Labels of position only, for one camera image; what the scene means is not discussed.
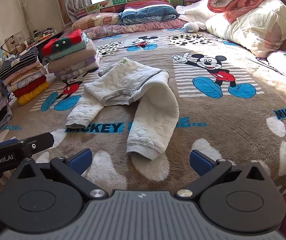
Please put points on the cluttered side table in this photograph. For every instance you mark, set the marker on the cluttered side table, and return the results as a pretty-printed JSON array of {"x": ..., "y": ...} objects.
[{"x": 45, "y": 33}]

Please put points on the colourful alphabet foam mat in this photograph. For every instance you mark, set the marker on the colourful alphabet foam mat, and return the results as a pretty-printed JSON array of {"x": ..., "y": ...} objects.
[{"x": 100, "y": 6}]

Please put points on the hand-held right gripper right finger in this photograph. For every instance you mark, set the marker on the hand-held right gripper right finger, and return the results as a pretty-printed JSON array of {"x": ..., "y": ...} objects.
[{"x": 200, "y": 162}]

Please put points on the cartoon mouse printed blanket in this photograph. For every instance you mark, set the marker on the cartoon mouse printed blanket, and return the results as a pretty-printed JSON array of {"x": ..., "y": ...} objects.
[{"x": 232, "y": 130}]

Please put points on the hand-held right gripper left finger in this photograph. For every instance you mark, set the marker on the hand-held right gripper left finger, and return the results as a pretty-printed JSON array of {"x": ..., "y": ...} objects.
[{"x": 81, "y": 161}]

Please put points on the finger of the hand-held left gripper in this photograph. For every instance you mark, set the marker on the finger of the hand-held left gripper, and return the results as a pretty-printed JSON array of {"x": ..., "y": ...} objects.
[
  {"x": 41, "y": 140},
  {"x": 4, "y": 143}
]

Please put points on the folded clothes stack red top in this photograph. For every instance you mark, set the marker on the folded clothes stack red top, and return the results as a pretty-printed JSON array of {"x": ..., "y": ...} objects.
[{"x": 70, "y": 62}]

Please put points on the peach cartoon pillow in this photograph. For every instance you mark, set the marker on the peach cartoon pillow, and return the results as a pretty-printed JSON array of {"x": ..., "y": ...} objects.
[{"x": 95, "y": 20}]

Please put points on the white plush toy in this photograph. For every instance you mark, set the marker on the white plush toy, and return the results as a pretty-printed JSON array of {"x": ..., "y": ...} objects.
[
  {"x": 191, "y": 27},
  {"x": 195, "y": 12}
]

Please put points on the folded clothes stack striped top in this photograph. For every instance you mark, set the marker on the folded clothes stack striped top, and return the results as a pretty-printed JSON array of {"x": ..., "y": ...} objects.
[{"x": 25, "y": 80}]

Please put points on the blue and maroon folded quilt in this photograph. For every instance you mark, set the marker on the blue and maroon folded quilt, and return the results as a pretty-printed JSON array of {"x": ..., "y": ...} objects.
[{"x": 148, "y": 13}]

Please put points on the white quilted pants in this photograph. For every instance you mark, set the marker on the white quilted pants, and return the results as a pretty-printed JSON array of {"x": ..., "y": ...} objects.
[{"x": 123, "y": 80}]

